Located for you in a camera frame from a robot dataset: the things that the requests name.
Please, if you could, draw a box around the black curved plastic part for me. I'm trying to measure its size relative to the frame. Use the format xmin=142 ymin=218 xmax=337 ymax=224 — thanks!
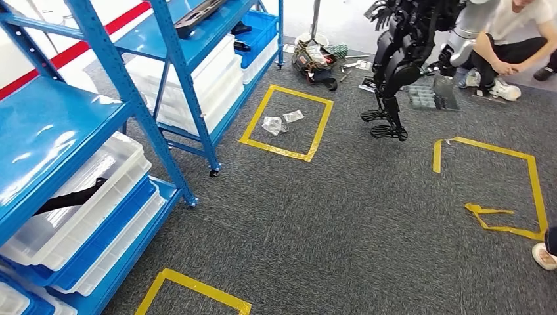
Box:
xmin=33 ymin=177 xmax=108 ymax=217

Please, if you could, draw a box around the yellow floor tape square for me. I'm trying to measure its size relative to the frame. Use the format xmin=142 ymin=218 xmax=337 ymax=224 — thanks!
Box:
xmin=432 ymin=136 xmax=549 ymax=242
xmin=238 ymin=84 xmax=335 ymax=163

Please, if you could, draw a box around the crumpled plastic film wad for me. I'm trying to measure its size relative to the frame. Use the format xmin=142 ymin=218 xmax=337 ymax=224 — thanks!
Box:
xmin=261 ymin=116 xmax=289 ymax=137

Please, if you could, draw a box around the white plastic bin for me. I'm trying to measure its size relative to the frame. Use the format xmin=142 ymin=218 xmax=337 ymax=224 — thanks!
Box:
xmin=126 ymin=33 xmax=239 ymax=105
xmin=0 ymin=131 xmax=152 ymax=271
xmin=43 ymin=297 xmax=78 ymax=315
xmin=0 ymin=280 xmax=32 ymax=315
xmin=150 ymin=72 xmax=246 ymax=137
xmin=52 ymin=191 xmax=167 ymax=297
xmin=241 ymin=37 xmax=280 ymax=85

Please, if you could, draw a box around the dark tool bag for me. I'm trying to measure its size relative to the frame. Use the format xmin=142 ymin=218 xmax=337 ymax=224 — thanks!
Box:
xmin=291 ymin=39 xmax=349 ymax=92

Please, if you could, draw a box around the blue metal rack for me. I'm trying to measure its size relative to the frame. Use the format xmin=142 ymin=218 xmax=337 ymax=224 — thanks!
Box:
xmin=0 ymin=0 xmax=199 ymax=315
xmin=115 ymin=0 xmax=284 ymax=179

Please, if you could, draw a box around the grey metal pole stand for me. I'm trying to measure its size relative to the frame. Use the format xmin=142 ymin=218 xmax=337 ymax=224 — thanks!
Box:
xmin=295 ymin=0 xmax=330 ymax=49

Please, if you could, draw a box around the black humanoid robot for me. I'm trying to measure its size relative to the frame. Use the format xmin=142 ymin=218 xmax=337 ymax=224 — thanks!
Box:
xmin=360 ymin=0 xmax=501 ymax=142

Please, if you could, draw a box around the grey compartment organizer box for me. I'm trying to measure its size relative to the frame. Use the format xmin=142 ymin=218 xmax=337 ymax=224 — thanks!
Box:
xmin=405 ymin=85 xmax=438 ymax=110

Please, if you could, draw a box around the loose yellow tape strip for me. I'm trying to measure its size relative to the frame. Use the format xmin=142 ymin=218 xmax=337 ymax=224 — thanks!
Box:
xmin=464 ymin=203 xmax=545 ymax=241

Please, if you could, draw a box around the person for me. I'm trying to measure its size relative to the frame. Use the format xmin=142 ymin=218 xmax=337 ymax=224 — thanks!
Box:
xmin=457 ymin=0 xmax=557 ymax=103
xmin=531 ymin=226 xmax=557 ymax=271

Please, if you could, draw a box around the white car body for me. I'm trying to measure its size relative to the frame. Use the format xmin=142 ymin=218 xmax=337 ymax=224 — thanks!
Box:
xmin=0 ymin=0 xmax=153 ymax=95

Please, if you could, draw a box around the black plastic bracket part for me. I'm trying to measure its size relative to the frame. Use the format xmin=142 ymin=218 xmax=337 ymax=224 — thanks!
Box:
xmin=173 ymin=0 xmax=227 ymax=39

